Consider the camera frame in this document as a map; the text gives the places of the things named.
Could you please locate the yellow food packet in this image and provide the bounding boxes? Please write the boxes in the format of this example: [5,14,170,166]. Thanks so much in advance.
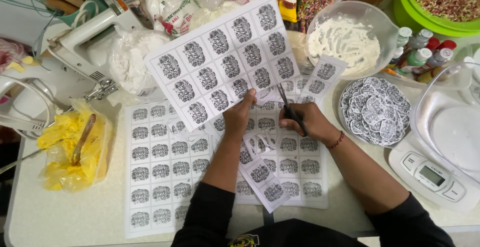
[273,0,305,23]

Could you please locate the white digital kitchen scale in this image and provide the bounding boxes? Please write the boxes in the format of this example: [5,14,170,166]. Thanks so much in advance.
[388,134,480,213]

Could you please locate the green tub of sprinkles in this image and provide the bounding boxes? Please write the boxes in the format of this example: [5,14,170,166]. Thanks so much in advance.
[393,0,480,38]

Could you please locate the white printed flour bag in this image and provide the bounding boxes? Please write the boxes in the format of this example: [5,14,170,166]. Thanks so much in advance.
[144,0,241,38]

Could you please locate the yellow plastic bag of butter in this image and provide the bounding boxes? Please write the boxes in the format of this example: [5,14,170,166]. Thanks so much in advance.
[36,99,113,194]

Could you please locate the empty clear plastic bowl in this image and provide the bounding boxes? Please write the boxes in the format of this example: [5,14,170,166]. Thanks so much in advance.
[410,61,480,185]

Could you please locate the full printed label sheet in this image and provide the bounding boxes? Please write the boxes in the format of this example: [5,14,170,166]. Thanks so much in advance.
[124,101,215,239]

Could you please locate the person's black shirt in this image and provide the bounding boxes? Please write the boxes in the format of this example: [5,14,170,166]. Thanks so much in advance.
[170,181,456,247]

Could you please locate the person's right hand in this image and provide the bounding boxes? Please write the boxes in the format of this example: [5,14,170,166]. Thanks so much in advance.
[279,102,333,143]

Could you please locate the clear bowl with white cream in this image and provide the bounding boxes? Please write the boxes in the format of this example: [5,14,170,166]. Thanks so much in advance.
[305,0,400,81]

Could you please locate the partly cut printed label sheet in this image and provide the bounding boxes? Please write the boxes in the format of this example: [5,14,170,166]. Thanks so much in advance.
[144,0,301,132]

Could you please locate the clear bag of white flour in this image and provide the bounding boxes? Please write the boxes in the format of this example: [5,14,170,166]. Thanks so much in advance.
[108,29,174,98]

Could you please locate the white mixer cord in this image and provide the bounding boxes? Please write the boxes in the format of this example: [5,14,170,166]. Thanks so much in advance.
[0,74,58,140]

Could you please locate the metal mixer beaters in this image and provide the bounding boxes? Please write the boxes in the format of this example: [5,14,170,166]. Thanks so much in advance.
[83,79,120,104]

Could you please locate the long cut label strip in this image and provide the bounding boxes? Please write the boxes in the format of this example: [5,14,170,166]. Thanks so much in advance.
[238,140,292,214]

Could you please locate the metal spoon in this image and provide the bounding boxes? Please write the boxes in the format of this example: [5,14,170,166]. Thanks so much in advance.
[71,113,97,167]

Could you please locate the pink plastic bag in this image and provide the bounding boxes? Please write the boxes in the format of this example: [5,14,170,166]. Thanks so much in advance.
[0,38,29,73]

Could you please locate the group of food colouring bottles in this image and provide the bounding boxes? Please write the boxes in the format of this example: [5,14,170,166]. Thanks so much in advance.
[382,27,459,84]

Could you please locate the metal spatula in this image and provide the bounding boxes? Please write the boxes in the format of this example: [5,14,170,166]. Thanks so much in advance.
[0,138,66,175]

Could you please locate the black scissors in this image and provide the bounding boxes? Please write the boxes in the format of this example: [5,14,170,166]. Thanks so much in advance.
[277,83,309,137]

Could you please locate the plate of cut round labels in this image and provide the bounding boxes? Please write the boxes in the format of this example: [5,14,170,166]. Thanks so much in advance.
[338,76,413,147]

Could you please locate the printed label sheet under scraps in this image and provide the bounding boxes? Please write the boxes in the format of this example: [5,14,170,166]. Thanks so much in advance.
[209,75,329,209]

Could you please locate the short cut label strip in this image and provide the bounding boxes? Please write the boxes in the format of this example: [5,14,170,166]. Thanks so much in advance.
[301,54,350,103]

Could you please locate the red string bracelet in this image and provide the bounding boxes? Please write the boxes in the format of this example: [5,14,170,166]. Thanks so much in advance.
[327,130,345,150]

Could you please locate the person's left hand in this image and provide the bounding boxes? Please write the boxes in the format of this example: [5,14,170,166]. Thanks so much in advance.
[233,88,258,136]

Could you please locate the white electric hand mixer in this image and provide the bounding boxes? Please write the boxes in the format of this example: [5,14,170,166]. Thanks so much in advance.
[46,0,146,103]

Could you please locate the curled paper scraps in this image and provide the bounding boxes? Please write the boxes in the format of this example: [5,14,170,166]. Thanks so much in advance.
[243,129,280,156]

